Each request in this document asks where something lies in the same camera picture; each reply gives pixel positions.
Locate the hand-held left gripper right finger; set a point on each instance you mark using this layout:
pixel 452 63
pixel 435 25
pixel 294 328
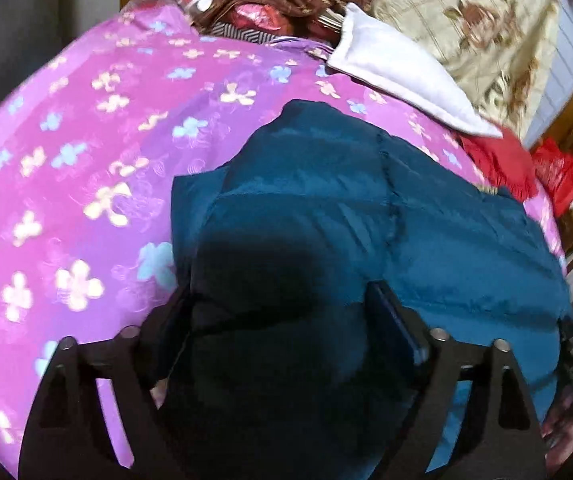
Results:
pixel 401 320

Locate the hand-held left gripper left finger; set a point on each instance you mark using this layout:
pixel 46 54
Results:
pixel 151 340

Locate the teal puffer jacket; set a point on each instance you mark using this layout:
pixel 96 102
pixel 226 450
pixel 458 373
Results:
pixel 316 200

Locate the red garment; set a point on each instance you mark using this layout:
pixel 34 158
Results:
pixel 496 160

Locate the pink floral bed sheet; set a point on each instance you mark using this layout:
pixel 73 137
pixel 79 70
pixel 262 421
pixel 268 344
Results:
pixel 91 135

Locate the white folded cloth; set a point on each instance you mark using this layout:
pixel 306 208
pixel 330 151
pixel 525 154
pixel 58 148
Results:
pixel 391 70

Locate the cream floral quilt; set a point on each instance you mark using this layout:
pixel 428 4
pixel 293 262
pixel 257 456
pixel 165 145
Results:
pixel 491 25

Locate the brown floral quilt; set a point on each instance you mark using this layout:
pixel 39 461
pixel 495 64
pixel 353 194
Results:
pixel 306 0

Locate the red shiny cloth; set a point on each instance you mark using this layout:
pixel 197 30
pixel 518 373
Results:
pixel 256 15

